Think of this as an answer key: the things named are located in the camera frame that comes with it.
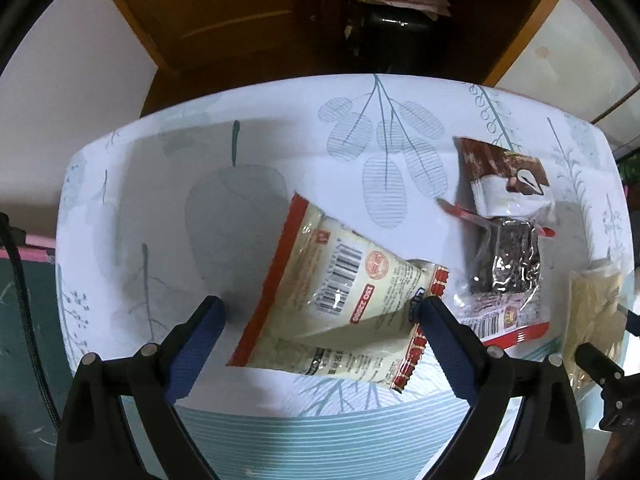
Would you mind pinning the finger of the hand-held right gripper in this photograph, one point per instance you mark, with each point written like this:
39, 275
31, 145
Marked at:
600, 367

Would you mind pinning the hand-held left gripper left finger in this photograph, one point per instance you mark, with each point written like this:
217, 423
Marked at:
195, 360

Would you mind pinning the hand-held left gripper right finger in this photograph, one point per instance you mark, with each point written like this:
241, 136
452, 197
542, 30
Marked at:
450, 355

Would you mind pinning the cream snack packet red edges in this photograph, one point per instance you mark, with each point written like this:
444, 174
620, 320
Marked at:
325, 280

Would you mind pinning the pale clear snack packet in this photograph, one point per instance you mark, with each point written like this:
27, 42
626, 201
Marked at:
595, 310

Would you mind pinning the clear packet of dark cake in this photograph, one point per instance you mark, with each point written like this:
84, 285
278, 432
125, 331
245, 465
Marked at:
507, 260

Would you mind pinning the brown and white cake packet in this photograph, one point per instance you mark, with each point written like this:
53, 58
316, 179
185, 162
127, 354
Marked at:
500, 185

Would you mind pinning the floral wardrobe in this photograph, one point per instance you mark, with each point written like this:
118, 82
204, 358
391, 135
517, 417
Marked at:
575, 50

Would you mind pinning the dark container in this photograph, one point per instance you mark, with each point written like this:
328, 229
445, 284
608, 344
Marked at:
395, 30

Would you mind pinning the wooden shelf unit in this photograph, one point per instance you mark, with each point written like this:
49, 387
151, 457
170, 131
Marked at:
500, 20

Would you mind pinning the brown wooden door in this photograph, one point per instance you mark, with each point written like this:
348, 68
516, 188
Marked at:
225, 15

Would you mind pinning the green chalkboard pink frame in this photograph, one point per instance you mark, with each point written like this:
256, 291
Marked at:
25, 335

